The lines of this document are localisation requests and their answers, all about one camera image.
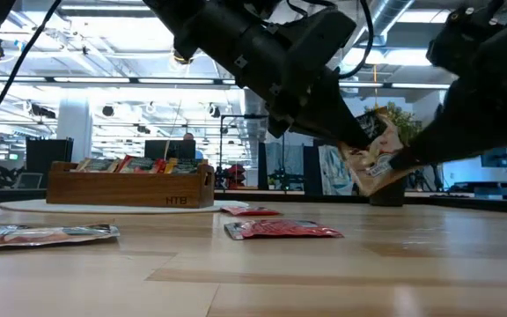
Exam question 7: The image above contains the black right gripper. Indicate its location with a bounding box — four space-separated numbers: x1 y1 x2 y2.
388 2 507 171

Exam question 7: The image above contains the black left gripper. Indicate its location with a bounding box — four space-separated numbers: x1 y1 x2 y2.
173 8 371 149

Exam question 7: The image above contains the red tea bag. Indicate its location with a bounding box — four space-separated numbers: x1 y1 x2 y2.
220 205 283 217
224 218 345 241
116 154 166 174

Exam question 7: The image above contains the wooden tea box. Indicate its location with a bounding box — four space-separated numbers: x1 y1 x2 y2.
45 160 216 210

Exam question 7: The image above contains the white round plate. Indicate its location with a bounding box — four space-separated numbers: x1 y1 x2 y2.
0 198 250 215

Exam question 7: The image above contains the patterned cloth sheet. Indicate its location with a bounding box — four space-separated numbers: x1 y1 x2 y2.
318 144 356 196

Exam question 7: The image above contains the black panel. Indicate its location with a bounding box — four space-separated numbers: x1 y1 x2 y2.
302 144 325 196

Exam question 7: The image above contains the green potted plant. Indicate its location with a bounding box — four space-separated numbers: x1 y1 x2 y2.
363 101 424 208

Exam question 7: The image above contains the grey background desk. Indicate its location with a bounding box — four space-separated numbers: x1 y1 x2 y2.
449 180 507 202

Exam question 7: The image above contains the person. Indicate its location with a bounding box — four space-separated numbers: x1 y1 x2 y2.
181 131 205 160

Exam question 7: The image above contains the black desk monitor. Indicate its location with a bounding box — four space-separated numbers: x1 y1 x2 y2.
143 139 197 160

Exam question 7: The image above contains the white column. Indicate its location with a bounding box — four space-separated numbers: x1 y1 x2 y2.
56 94 93 163

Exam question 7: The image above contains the black cabinet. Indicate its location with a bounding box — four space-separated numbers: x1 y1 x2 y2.
26 137 75 189

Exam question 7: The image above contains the silver ventilation duct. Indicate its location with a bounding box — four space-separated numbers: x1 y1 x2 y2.
240 87 272 116

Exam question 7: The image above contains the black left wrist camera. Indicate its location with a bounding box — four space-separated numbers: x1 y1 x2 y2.
279 8 358 85

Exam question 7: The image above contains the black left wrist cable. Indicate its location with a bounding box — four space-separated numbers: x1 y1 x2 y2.
336 0 376 80

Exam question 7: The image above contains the black aluminium table frame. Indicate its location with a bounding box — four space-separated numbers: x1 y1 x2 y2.
0 188 507 217

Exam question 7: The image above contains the silver slanted duct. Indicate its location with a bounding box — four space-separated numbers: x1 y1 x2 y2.
367 0 415 45

